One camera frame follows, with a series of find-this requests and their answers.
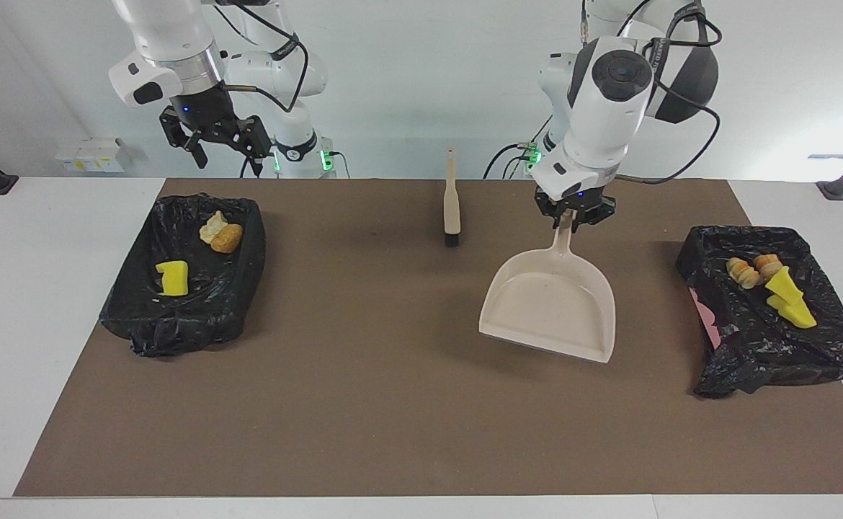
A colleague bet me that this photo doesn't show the beige hand brush black bristles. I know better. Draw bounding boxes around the beige hand brush black bristles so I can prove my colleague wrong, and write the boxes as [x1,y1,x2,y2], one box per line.
[442,148,461,248]

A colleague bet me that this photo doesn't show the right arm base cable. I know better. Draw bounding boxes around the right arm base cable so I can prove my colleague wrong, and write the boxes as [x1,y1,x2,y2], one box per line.
[240,151,278,179]

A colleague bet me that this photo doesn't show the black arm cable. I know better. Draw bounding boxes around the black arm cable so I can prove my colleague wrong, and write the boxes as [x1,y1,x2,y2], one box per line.
[209,0,311,115]
[579,0,723,187]

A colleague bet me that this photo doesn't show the beige plastic dustpan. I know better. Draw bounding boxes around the beige plastic dustpan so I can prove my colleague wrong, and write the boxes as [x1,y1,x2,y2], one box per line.
[478,211,617,364]

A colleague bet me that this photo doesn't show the striped croissant piece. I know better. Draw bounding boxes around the striped croissant piece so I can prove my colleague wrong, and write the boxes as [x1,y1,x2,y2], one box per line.
[199,210,230,245]

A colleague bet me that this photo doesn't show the brown cork-shaped bread roll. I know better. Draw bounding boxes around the brown cork-shaped bread roll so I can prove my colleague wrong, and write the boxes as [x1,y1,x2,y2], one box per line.
[210,223,244,254]

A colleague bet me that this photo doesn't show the notched yellow sponge piece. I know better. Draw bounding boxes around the notched yellow sponge piece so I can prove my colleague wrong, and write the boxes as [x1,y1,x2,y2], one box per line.
[155,260,190,298]

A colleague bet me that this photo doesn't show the pink bin with black bag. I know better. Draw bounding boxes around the pink bin with black bag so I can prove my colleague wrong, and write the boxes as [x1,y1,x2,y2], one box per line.
[675,225,843,399]

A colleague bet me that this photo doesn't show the rounded beige bread chunk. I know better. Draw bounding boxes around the rounded beige bread chunk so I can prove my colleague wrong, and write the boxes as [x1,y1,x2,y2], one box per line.
[726,257,762,290]

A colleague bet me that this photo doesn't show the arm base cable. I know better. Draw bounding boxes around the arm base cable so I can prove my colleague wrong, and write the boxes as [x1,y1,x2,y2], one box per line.
[240,151,278,179]
[483,115,552,179]

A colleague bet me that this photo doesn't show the bin lined with black bag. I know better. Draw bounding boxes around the bin lined with black bag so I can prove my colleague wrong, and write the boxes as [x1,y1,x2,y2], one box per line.
[99,192,267,359]

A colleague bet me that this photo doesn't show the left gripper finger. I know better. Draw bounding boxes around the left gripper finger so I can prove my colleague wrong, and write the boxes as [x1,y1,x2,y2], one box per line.
[576,202,617,230]
[536,198,563,231]

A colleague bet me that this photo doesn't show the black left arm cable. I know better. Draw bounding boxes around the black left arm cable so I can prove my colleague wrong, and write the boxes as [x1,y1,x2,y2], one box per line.
[579,0,723,187]

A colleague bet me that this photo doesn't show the left arm base cable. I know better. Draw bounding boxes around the left arm base cable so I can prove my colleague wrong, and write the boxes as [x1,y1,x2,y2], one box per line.
[483,115,552,179]

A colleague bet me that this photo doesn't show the white wall socket box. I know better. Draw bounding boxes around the white wall socket box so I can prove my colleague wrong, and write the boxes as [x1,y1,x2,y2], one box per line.
[55,137,134,174]

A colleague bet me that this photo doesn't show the brown table mat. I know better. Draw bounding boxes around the brown table mat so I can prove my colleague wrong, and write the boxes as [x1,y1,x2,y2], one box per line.
[13,177,843,498]

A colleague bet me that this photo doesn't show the yellow sponge with green side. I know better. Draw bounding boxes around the yellow sponge with green side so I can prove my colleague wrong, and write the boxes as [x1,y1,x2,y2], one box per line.
[764,266,805,305]

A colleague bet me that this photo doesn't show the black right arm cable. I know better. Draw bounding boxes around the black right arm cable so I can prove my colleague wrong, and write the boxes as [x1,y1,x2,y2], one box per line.
[209,0,311,115]

